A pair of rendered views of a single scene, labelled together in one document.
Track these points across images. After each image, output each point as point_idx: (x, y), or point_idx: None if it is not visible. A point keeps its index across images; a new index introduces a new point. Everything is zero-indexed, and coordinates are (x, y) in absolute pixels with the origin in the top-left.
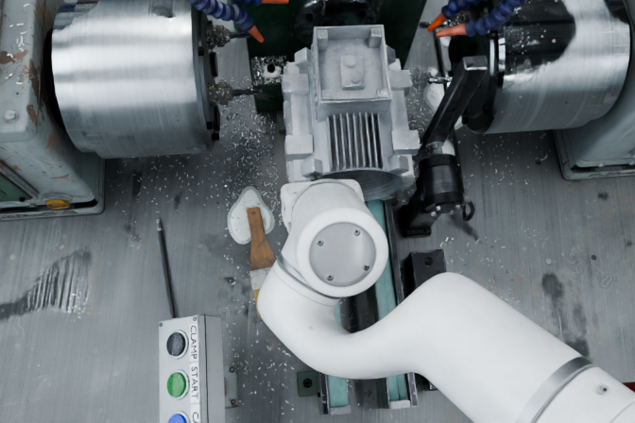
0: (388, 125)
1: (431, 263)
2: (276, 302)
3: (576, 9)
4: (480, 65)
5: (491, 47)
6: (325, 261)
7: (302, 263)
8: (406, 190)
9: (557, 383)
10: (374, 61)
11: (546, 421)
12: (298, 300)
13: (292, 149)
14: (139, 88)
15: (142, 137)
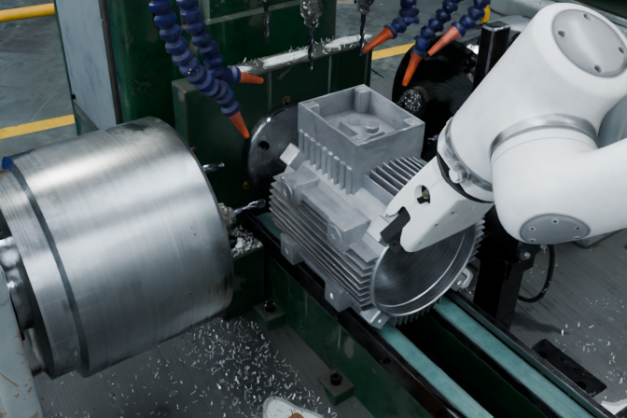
0: None
1: (546, 357)
2: (545, 162)
3: (517, 27)
4: (502, 25)
5: (470, 77)
6: (580, 50)
7: (560, 62)
8: None
9: None
10: (374, 120)
11: None
12: (568, 146)
13: (345, 225)
14: (135, 202)
15: (151, 280)
